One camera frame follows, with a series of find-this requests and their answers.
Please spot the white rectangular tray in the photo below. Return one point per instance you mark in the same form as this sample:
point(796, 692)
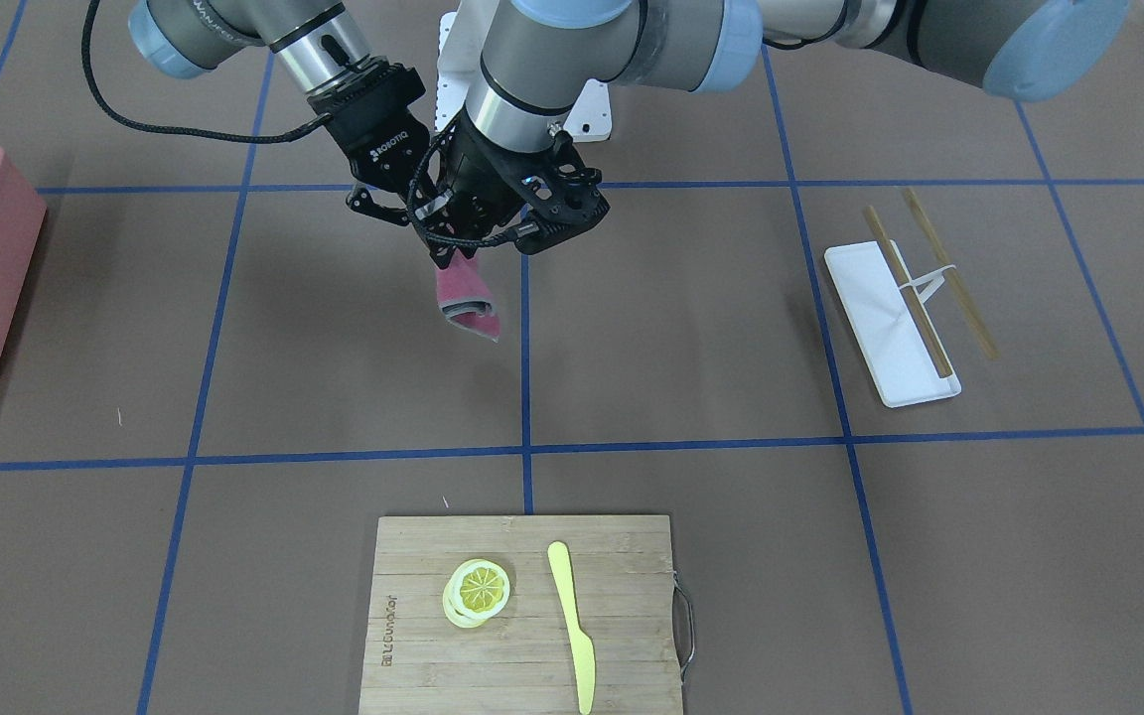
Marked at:
point(890, 345)

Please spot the wooden cutting board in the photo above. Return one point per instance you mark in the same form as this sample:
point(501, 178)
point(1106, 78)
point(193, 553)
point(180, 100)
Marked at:
point(416, 661)

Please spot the lemon slice toy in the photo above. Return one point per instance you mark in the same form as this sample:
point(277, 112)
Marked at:
point(476, 592)

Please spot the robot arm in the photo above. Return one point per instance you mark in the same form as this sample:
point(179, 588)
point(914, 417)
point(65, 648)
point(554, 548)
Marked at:
point(538, 55)
point(319, 43)

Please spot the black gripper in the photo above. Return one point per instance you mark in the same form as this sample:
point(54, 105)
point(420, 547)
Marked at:
point(479, 167)
point(376, 131)

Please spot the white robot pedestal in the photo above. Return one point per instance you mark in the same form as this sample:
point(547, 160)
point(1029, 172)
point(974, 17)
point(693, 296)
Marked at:
point(592, 114)

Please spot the wooden rack rod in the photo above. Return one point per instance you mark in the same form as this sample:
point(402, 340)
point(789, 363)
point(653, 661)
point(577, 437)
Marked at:
point(973, 316)
point(903, 282)

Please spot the yellow plastic knife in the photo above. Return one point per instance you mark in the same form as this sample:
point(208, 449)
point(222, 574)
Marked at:
point(584, 660)

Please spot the pink cleaning cloth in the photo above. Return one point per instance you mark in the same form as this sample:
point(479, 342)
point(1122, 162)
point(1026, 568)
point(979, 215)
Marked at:
point(465, 300)

